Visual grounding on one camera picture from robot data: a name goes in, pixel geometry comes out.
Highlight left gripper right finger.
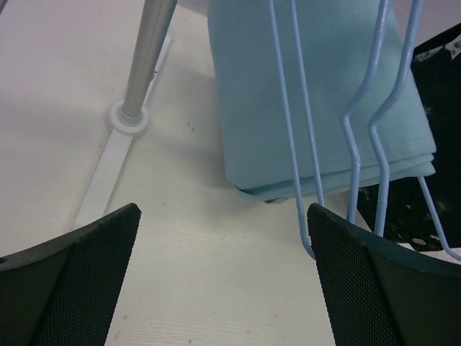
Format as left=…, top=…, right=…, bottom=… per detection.
left=307, top=203, right=460, bottom=345

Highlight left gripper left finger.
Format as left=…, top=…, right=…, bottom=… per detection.
left=1, top=203, right=140, bottom=345

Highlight black white patterned trousers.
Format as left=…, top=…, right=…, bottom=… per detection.
left=377, top=25, right=460, bottom=252

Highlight blue wire trouser hanger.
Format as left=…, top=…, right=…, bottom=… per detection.
left=417, top=177, right=460, bottom=262

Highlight light blue folded trousers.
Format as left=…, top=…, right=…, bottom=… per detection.
left=207, top=0, right=437, bottom=205

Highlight white metal clothes rack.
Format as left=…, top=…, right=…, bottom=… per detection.
left=72, top=1, right=177, bottom=229

